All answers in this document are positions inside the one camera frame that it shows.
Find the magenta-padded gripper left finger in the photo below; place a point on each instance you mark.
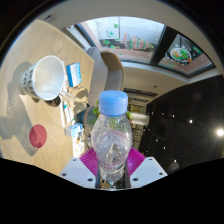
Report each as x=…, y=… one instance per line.
x=77, y=170

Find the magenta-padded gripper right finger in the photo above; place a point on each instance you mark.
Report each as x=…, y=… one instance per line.
x=147, y=170

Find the clear bottle with blue cap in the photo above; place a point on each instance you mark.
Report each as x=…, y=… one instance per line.
x=112, y=140

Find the small blue box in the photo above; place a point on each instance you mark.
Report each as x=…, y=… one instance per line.
x=74, y=130

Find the flat round red coaster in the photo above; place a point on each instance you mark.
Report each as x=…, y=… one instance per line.
x=37, y=136

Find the green potted plant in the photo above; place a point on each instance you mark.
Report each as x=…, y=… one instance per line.
x=86, y=116

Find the blue and white card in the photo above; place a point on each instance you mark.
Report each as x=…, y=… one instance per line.
x=74, y=74

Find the food picture window poster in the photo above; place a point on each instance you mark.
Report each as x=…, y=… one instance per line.
x=181, y=54

